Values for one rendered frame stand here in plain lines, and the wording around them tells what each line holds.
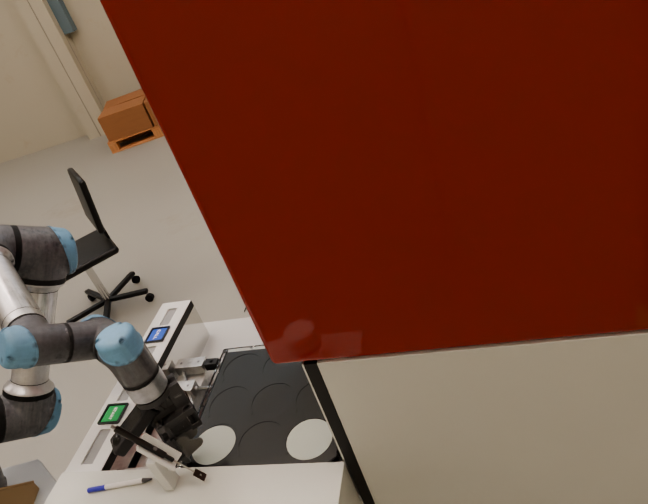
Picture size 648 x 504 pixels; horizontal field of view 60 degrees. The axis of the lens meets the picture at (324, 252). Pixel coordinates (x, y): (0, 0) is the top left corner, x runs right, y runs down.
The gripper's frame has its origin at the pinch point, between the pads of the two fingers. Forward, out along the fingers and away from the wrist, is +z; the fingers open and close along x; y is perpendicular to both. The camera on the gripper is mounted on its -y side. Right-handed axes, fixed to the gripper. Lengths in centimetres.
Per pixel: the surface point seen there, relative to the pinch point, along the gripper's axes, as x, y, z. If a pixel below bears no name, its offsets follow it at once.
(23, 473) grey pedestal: 38, -37, 9
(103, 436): 15.8, -12.7, -4.3
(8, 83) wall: 724, 3, 2
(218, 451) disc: -2.6, 6.8, 1.2
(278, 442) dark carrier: -10.1, 18.1, 1.4
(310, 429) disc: -12.3, 24.9, 1.3
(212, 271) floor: 223, 54, 91
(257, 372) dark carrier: 12.2, 23.6, 1.4
